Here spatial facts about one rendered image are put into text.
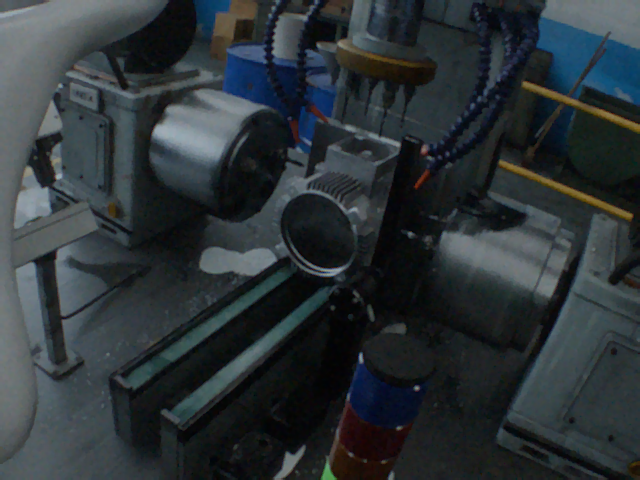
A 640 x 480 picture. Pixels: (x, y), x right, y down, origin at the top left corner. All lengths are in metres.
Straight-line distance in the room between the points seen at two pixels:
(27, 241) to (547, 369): 0.79
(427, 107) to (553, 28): 4.93
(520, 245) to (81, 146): 0.94
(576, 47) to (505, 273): 5.27
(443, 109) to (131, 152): 0.65
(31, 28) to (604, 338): 0.79
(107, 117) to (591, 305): 0.98
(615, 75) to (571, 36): 0.61
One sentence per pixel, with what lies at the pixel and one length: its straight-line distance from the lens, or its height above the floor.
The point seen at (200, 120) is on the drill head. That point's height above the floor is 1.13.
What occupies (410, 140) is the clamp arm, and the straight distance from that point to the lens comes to 0.80.
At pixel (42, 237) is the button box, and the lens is 0.82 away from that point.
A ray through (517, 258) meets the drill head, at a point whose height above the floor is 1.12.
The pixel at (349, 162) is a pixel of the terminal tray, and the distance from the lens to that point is 0.99.
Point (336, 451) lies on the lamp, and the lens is 0.50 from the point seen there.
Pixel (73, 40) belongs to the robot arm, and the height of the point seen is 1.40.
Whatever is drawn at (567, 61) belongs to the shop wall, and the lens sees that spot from 6.05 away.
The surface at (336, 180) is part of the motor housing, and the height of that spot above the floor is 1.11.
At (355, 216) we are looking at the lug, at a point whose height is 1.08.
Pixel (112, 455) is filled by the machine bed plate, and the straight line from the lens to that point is 0.86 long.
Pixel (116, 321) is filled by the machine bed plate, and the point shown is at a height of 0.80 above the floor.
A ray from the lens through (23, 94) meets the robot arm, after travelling 0.42.
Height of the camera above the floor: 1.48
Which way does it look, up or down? 29 degrees down
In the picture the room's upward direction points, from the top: 12 degrees clockwise
